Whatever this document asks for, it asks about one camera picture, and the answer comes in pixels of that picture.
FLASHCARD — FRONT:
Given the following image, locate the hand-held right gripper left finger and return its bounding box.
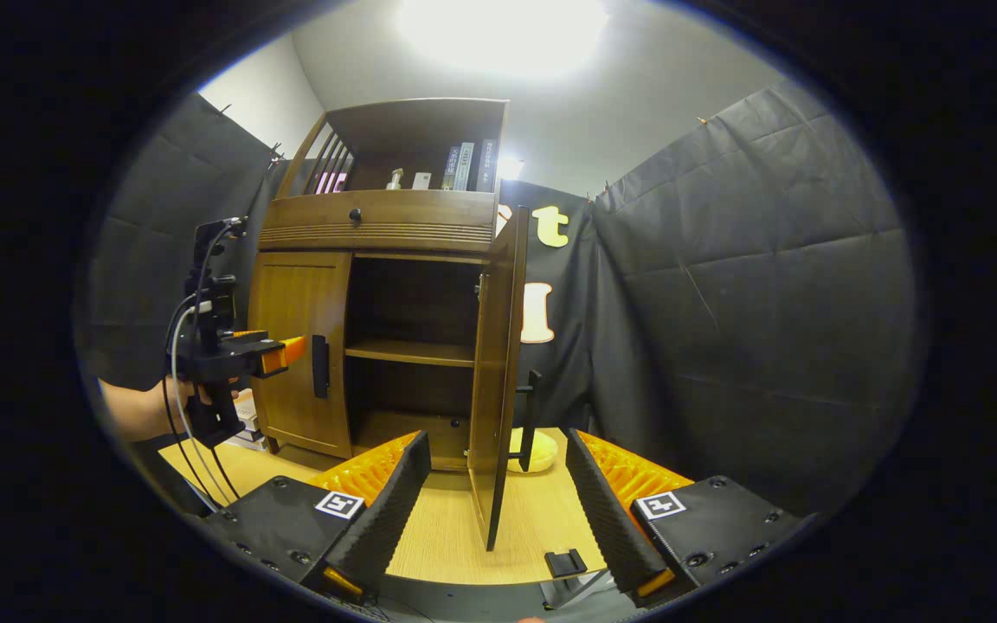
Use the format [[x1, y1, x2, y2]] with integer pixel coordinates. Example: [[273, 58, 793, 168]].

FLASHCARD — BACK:
[[203, 430, 433, 607]]

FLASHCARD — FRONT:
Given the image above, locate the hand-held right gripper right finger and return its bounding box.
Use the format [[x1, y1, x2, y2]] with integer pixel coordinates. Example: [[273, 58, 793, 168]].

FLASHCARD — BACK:
[[564, 428, 817, 608]]

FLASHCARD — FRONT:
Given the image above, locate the wooden shoe cabinet door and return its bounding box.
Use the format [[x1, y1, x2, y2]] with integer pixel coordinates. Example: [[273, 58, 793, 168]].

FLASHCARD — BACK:
[[248, 251, 352, 459], [466, 206, 543, 552]]

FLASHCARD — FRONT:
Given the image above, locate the wooden double-door shoe cabinet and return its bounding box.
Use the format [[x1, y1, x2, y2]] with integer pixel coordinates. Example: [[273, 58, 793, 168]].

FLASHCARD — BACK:
[[248, 97, 512, 472]]

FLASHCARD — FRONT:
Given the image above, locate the black table clamp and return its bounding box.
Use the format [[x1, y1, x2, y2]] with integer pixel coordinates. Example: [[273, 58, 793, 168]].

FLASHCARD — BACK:
[[544, 549, 589, 579]]

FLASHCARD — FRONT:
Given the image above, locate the pale yellow round object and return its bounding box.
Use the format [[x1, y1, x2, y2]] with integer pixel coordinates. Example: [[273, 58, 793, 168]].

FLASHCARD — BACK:
[[507, 428, 560, 474]]

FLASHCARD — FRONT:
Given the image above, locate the wooden drawer with black knob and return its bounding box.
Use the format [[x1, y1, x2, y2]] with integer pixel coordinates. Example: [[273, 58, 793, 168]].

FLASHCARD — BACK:
[[258, 190, 499, 254]]

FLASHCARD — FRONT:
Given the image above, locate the black backdrop cloth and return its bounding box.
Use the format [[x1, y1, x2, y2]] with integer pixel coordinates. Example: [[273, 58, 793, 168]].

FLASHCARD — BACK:
[[74, 82, 928, 520]]

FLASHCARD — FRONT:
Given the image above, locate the large ceiling light panel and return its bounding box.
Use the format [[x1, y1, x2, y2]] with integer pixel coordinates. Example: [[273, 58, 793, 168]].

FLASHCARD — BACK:
[[395, 0, 612, 79]]

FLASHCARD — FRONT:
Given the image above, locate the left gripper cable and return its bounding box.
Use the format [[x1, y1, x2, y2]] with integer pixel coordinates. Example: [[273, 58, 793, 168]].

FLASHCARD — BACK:
[[161, 294, 241, 511]]

